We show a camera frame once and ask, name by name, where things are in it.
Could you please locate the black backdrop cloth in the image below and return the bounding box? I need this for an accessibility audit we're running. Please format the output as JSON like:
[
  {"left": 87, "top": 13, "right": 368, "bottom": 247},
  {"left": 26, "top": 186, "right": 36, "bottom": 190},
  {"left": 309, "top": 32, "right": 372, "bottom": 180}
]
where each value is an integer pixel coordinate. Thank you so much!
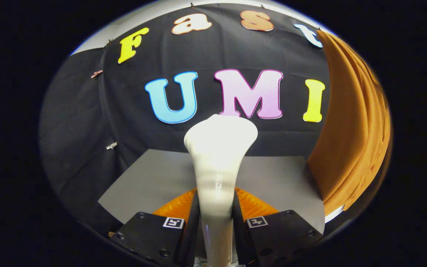
[{"left": 39, "top": 3, "right": 332, "bottom": 238}]

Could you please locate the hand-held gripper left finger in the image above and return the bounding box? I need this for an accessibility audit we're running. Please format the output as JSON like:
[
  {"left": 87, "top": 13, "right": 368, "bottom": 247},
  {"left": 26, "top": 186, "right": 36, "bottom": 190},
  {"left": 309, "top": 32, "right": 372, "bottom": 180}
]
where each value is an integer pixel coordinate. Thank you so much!
[{"left": 110, "top": 188, "right": 201, "bottom": 267}]

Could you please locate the orange button-up shirt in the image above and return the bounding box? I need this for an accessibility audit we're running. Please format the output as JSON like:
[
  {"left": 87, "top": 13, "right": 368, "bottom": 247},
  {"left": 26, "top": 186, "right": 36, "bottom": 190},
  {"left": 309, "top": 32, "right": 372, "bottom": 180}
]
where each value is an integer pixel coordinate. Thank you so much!
[{"left": 306, "top": 30, "right": 392, "bottom": 216}]

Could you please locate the white garment steamer head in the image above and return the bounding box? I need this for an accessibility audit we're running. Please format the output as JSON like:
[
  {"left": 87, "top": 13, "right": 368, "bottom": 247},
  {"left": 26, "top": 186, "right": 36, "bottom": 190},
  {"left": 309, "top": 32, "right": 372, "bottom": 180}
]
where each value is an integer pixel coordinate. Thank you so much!
[{"left": 184, "top": 114, "right": 258, "bottom": 267}]

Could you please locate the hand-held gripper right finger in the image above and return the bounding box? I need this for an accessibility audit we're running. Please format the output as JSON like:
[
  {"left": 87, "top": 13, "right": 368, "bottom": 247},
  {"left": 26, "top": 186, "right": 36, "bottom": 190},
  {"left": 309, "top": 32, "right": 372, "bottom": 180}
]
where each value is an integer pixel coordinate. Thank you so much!
[{"left": 232, "top": 187, "right": 325, "bottom": 266}]

